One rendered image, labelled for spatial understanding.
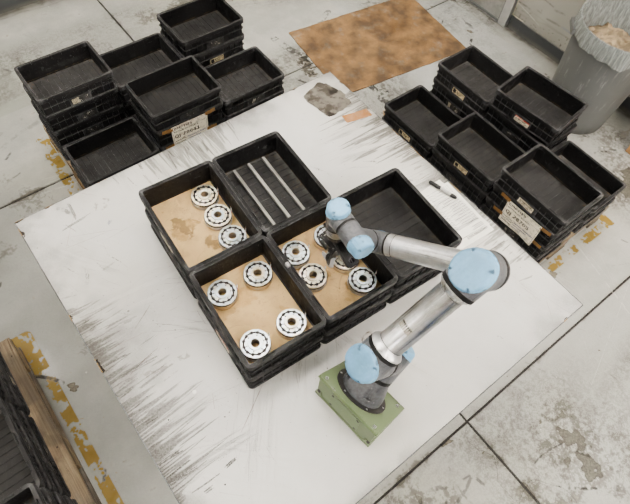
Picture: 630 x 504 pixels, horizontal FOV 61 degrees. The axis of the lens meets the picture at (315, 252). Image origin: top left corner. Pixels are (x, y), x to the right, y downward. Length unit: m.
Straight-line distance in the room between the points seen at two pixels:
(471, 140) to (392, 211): 1.11
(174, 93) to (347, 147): 1.04
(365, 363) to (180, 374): 0.69
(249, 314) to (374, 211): 0.65
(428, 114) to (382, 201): 1.30
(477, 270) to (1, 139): 3.05
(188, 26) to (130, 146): 0.82
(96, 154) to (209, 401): 1.69
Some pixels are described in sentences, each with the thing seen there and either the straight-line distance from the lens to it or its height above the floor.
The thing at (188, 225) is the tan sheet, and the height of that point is 0.83.
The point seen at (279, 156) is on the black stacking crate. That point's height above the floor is 0.83.
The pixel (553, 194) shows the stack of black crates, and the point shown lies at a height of 0.49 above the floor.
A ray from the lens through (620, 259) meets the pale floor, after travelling 3.51.
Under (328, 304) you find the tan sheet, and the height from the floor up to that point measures 0.83.
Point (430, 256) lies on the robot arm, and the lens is 1.62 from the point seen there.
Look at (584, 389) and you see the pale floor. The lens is 3.02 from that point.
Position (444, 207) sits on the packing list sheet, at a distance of 2.34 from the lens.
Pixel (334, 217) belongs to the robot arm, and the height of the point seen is 1.19.
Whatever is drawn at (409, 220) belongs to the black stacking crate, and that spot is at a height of 0.83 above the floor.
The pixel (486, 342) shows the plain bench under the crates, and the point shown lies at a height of 0.70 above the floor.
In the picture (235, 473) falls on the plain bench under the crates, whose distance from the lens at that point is 1.83.
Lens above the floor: 2.51
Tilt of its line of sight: 59 degrees down
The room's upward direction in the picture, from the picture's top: 7 degrees clockwise
